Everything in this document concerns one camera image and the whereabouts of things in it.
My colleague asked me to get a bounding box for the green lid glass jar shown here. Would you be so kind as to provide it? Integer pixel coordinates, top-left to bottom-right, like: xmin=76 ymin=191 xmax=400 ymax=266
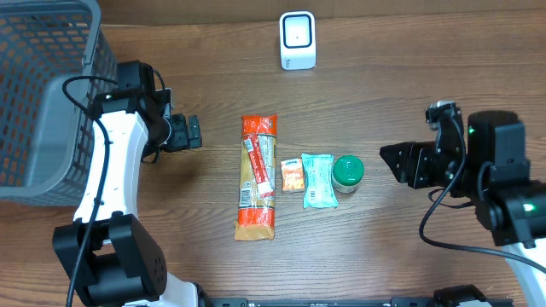
xmin=332 ymin=155 xmax=365 ymax=194

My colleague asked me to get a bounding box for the orange spaghetti packet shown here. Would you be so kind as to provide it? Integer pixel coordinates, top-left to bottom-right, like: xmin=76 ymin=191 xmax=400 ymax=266
xmin=235 ymin=114 xmax=277 ymax=241

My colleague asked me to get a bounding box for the green wet wipes packet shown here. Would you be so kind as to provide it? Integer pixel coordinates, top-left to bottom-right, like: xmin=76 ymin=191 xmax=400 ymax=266
xmin=301 ymin=153 xmax=339 ymax=209

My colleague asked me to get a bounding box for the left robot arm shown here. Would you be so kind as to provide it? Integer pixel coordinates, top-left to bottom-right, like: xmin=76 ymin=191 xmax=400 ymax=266
xmin=52 ymin=61 xmax=210 ymax=307

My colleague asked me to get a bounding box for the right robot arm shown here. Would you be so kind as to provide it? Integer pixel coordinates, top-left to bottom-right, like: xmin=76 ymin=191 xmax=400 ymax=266
xmin=380 ymin=103 xmax=545 ymax=306

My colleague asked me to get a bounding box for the white barcode scanner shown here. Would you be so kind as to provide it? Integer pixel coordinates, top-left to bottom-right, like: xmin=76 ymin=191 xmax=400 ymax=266
xmin=279 ymin=11 xmax=317 ymax=71

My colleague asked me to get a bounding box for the grey plastic mesh basket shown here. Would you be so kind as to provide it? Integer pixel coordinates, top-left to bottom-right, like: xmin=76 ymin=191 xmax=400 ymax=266
xmin=1 ymin=0 xmax=117 ymax=206

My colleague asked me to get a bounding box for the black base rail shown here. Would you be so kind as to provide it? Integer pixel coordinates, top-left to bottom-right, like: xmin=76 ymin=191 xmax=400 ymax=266
xmin=204 ymin=296 xmax=515 ymax=307

